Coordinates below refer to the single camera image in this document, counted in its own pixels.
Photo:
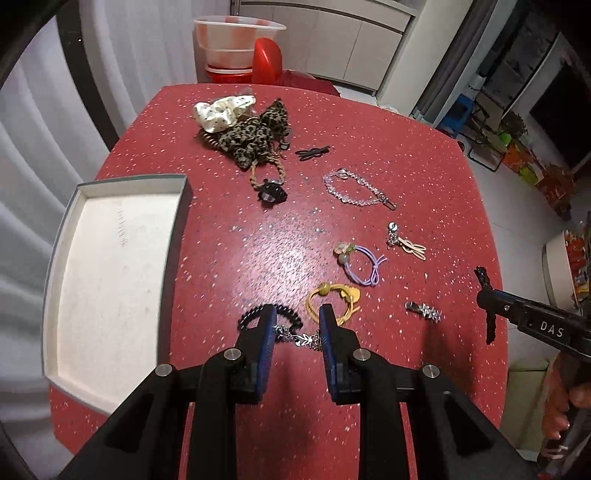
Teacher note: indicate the silver rhinestone hair clip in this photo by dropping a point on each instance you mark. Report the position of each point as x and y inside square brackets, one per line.
[425, 311]

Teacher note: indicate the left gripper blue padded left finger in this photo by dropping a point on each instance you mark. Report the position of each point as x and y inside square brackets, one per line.
[257, 335]

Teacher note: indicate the white cabinet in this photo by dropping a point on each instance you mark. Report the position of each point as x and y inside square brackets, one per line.
[352, 42]

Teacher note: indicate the white shallow tray box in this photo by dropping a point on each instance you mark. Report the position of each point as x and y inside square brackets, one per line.
[109, 286]

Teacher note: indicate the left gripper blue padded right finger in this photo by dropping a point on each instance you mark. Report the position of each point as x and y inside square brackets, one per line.
[338, 345]

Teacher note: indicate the translucent plastic tub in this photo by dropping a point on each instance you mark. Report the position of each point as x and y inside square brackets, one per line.
[226, 43]

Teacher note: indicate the black claw hair clip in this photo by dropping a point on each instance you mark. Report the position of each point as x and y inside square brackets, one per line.
[271, 193]

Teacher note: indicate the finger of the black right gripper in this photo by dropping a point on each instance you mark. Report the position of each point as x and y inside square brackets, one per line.
[565, 331]

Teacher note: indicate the leopard print scrunchie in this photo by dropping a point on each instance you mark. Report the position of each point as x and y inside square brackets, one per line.
[253, 139]

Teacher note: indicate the blue stool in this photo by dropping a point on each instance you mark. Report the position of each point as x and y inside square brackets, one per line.
[454, 120]

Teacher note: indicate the red plastic stool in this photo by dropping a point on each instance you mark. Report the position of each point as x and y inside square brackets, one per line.
[267, 69]

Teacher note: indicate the white curtain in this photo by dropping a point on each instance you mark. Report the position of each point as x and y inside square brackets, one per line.
[74, 76]

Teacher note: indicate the black beaded barrette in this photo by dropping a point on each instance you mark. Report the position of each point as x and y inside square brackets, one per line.
[484, 302]

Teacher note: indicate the white polka dot scrunchie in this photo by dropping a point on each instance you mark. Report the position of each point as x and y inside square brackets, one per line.
[223, 113]

